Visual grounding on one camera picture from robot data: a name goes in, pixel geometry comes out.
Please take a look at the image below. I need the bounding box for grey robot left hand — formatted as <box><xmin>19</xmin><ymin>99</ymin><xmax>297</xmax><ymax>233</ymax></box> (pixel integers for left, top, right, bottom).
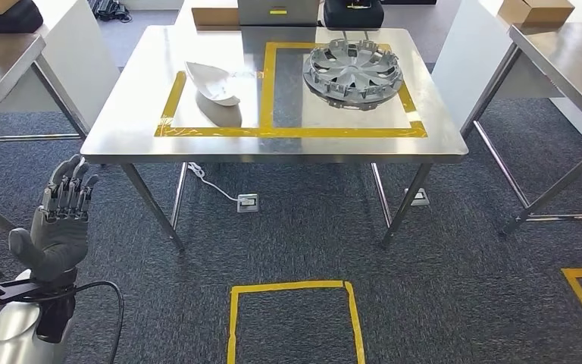
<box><xmin>8</xmin><ymin>154</ymin><xmax>101</xmax><ymax>285</ymax></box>

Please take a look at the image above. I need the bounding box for white curved plastic part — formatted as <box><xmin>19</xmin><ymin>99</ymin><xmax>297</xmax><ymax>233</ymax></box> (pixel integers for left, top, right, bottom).
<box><xmin>183</xmin><ymin>61</ymin><xmax>243</xmax><ymax>108</ymax></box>

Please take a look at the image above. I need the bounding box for steel workbench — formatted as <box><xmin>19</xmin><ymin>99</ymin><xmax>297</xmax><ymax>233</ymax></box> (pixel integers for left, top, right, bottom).
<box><xmin>79</xmin><ymin>24</ymin><xmax>470</xmax><ymax>253</ymax></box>

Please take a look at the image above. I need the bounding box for grey floor socket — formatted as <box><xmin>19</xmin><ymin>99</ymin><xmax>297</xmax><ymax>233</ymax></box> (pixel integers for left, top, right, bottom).
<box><xmin>236</xmin><ymin>193</ymin><xmax>261</xmax><ymax>215</ymax></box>
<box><xmin>404</xmin><ymin>187</ymin><xmax>431</xmax><ymax>208</ymax></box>

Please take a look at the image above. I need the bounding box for steel table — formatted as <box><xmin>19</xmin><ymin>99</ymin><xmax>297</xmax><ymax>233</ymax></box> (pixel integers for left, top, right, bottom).
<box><xmin>460</xmin><ymin>22</ymin><xmax>582</xmax><ymax>237</ymax></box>
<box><xmin>0</xmin><ymin>32</ymin><xmax>92</xmax><ymax>233</ymax></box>

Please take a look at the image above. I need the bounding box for white desk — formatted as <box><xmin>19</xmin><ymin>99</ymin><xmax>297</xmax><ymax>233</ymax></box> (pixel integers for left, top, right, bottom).
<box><xmin>0</xmin><ymin>0</ymin><xmax>122</xmax><ymax>115</ymax></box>
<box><xmin>430</xmin><ymin>0</ymin><xmax>582</xmax><ymax>142</ymax></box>

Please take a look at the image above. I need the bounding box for black bag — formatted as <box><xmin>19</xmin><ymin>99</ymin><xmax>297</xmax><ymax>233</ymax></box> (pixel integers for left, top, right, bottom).
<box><xmin>323</xmin><ymin>0</ymin><xmax>386</xmax><ymax>30</ymax></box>
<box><xmin>0</xmin><ymin>0</ymin><xmax>45</xmax><ymax>36</ymax></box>

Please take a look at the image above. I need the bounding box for grey box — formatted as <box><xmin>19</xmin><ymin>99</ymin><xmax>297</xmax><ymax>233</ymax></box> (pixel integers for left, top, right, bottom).
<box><xmin>236</xmin><ymin>0</ymin><xmax>321</xmax><ymax>27</ymax></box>

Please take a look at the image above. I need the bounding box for grey plastic wheel cover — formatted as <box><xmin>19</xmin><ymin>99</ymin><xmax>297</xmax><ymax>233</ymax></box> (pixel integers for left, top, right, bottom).
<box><xmin>302</xmin><ymin>38</ymin><xmax>405</xmax><ymax>111</ymax></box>

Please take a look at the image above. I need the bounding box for black camera cable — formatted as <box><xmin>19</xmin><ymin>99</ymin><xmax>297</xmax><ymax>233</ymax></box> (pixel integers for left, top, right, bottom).
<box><xmin>35</xmin><ymin>279</ymin><xmax>125</xmax><ymax>364</ymax></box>

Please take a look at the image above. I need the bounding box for white power cable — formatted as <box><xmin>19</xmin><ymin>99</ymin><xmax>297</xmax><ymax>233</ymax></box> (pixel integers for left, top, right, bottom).
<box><xmin>186</xmin><ymin>161</ymin><xmax>242</xmax><ymax>203</ymax></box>

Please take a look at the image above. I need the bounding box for black cable bundle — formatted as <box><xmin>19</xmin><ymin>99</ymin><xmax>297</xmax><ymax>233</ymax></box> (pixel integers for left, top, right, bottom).
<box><xmin>86</xmin><ymin>0</ymin><xmax>133</xmax><ymax>24</ymax></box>

